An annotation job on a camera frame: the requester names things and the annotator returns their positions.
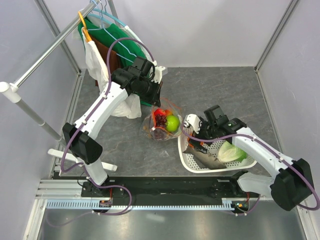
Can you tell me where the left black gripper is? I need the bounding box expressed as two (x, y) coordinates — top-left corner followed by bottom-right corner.
(133, 78), (163, 108)

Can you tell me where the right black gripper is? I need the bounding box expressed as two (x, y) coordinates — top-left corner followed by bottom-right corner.
(188, 116), (218, 154)

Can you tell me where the green apple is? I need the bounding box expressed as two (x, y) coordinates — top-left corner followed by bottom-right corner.
(165, 115), (180, 133)

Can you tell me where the purple grape bunch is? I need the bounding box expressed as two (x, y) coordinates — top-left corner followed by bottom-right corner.
(154, 116), (167, 141)

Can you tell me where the clear zip top bag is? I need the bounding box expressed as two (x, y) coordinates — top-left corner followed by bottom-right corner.
(139, 98), (183, 142)

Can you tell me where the red apple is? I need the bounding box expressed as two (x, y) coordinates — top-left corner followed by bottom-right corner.
(153, 108), (166, 117)

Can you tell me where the brown longan cluster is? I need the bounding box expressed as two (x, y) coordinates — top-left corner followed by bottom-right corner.
(142, 125), (154, 139)

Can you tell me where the small orange pumpkin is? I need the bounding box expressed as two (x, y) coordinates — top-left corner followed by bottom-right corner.
(188, 138), (201, 151)

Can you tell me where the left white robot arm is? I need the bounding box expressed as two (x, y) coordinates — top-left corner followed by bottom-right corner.
(62, 56), (168, 197)

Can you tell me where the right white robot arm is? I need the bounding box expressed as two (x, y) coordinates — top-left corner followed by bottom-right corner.
(181, 105), (320, 211)

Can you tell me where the white plastic basket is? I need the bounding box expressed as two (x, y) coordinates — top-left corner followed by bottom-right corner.
(177, 127), (257, 174)

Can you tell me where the grey toy fish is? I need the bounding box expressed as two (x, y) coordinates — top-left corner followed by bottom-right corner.
(183, 147), (227, 170)

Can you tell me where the brown garment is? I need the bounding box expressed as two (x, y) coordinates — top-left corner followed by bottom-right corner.
(86, 34), (123, 92)

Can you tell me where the green lettuce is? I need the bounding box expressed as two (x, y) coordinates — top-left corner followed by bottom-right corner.
(217, 141), (247, 163)

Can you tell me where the white shirt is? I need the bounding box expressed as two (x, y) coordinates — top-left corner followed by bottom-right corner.
(78, 26), (142, 119)

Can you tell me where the orange hanger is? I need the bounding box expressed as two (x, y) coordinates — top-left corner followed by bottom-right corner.
(78, 11), (92, 43)

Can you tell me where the metal clothes rack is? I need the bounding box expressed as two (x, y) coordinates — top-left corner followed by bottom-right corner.
(0, 0), (118, 173)

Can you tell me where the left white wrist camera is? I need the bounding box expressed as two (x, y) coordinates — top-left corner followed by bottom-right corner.
(151, 60), (168, 84)

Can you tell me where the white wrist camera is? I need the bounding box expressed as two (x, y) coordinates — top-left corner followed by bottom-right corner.
(151, 60), (168, 84)
(183, 114), (202, 134)

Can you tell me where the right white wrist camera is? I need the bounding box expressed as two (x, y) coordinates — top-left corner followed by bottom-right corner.
(183, 114), (202, 134)

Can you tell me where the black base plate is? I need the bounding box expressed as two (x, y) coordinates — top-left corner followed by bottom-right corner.
(81, 176), (258, 205)

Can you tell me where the blue wire hanger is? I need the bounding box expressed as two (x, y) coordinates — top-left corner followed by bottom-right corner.
(84, 7), (152, 67)

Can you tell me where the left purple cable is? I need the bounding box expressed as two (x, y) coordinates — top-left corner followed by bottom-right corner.
(44, 37), (158, 228)

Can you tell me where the grey cable duct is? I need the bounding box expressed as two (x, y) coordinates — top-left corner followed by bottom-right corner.
(46, 199), (234, 211)

